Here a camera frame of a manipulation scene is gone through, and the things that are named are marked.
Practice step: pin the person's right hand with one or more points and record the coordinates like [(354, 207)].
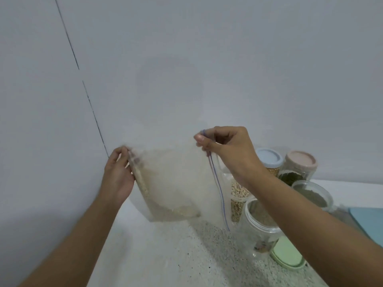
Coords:
[(236, 152)]

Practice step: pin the person's left hand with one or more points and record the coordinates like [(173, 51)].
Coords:
[(116, 182)]

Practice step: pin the person's right thumb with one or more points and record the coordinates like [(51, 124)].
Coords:
[(203, 141)]

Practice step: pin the person's left thumb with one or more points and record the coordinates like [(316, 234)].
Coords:
[(129, 164)]

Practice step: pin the clear zip bag with grains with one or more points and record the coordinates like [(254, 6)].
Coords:
[(176, 182)]

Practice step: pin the person's right forearm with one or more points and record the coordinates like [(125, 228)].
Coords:
[(305, 230)]

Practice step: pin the person's left forearm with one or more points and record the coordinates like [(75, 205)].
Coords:
[(74, 245)]

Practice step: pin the clear jar of pale beans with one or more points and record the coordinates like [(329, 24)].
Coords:
[(238, 200)]

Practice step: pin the blue-lidded jar of grains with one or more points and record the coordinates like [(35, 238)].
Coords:
[(270, 159)]

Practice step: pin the pink-lidded jar of green beans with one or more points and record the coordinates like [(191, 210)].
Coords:
[(299, 167)]

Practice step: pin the open clear jar with label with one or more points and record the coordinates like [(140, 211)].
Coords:
[(257, 230)]

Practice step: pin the open jar of green powder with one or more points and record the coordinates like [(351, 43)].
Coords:
[(315, 194)]

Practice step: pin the green jar lid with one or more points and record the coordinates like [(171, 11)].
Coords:
[(287, 254)]

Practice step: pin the blue flat board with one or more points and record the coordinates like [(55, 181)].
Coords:
[(369, 225)]

